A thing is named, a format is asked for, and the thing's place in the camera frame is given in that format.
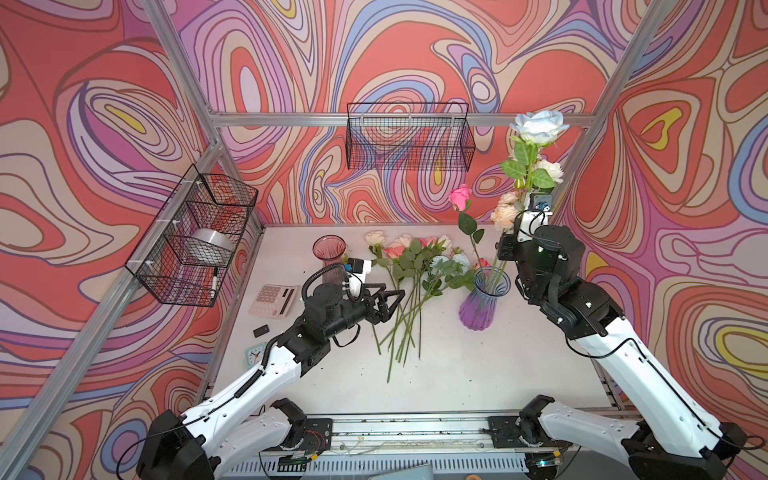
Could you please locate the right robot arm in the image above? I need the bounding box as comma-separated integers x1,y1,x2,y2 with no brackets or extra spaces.
497,225,747,479

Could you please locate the peach rose spray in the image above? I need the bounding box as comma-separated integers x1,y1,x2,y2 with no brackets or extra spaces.
488,190,523,283

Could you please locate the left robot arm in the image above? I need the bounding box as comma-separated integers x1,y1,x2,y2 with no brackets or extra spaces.
136,283,405,479

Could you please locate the metal base rail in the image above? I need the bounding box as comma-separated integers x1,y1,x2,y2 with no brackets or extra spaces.
155,410,643,480

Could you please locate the pink rose stem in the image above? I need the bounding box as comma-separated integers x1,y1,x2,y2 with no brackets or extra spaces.
449,184,488,268

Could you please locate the silver tape roll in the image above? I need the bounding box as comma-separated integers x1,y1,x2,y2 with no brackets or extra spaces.
190,228,235,256

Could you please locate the small teal clock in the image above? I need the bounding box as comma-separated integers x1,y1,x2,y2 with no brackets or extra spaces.
245,342,266,368

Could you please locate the small black block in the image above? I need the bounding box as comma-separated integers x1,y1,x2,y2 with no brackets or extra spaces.
253,325,270,338

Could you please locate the flower pile on table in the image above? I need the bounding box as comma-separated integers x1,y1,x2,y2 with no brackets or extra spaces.
365,230,488,382

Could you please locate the white rose spray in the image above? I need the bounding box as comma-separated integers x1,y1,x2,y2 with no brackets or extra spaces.
533,158,564,188

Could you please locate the black wire basket left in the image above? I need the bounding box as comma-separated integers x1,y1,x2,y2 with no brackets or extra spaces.
125,166,258,307

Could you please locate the black wire basket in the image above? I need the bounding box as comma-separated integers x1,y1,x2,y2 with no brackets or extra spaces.
345,100,476,172
125,166,258,307

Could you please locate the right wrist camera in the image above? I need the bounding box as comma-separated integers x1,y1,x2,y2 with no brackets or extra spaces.
514,192,553,242

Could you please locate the white blue rose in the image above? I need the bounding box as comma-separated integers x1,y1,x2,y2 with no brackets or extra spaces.
500,110,570,207

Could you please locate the black wire basket back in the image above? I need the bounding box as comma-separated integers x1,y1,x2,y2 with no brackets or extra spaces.
345,100,476,172

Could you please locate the purple ribbed glass vase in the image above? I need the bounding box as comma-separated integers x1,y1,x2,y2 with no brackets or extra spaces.
459,266,512,331

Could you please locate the red glass vase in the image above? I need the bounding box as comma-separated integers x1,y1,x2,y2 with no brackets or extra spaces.
312,234,347,285

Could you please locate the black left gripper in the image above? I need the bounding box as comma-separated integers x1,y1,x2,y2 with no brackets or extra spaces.
319,284,404,344

